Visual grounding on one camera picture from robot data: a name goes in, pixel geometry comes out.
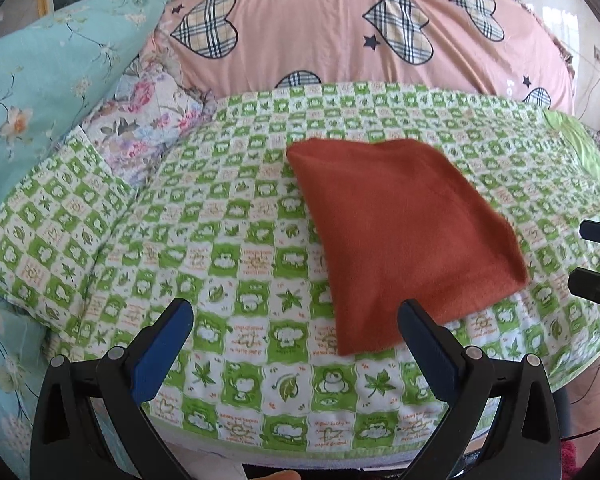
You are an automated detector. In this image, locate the teal floral pillow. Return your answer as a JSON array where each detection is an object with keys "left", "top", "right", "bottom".
[{"left": 0, "top": 0, "right": 168, "bottom": 479}]

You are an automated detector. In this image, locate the pink quilt with plaid hearts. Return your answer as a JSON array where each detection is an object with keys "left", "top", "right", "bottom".
[{"left": 142, "top": 0, "right": 574, "bottom": 113}]

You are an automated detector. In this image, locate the floral pastel cushion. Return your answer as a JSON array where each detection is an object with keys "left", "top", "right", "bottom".
[{"left": 78, "top": 56, "right": 219, "bottom": 189}]

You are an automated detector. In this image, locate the green white patterned pillow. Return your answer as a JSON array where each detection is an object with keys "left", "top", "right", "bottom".
[{"left": 0, "top": 128, "right": 135, "bottom": 340}]

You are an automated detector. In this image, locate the person's right hand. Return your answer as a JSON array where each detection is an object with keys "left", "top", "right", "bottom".
[{"left": 253, "top": 470, "right": 301, "bottom": 480}]

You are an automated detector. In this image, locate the rust orange knit sweater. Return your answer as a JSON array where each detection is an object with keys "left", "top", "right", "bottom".
[{"left": 287, "top": 139, "right": 529, "bottom": 356}]

